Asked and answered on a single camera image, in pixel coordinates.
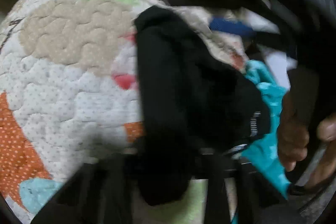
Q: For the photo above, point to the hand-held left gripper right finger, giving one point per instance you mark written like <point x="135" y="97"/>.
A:
<point x="223" y="192"/>

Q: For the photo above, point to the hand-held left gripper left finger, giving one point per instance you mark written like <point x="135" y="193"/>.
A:
<point x="110" y="187"/>

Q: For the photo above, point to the black pants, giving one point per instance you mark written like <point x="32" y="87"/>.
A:
<point x="183" y="98"/>

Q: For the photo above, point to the person's right hand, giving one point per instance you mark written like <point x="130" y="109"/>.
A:
<point x="291" y="134"/>

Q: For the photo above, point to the white cloth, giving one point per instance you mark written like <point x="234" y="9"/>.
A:
<point x="278" y="66"/>

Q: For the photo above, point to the teal dotted cloth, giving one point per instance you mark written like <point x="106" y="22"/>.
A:
<point x="267" y="140"/>

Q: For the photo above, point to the blue cloth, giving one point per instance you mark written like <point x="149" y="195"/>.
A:
<point x="232" y="27"/>

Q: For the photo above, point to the quilted patchwork blanket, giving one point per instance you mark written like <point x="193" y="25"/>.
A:
<point x="68" y="69"/>

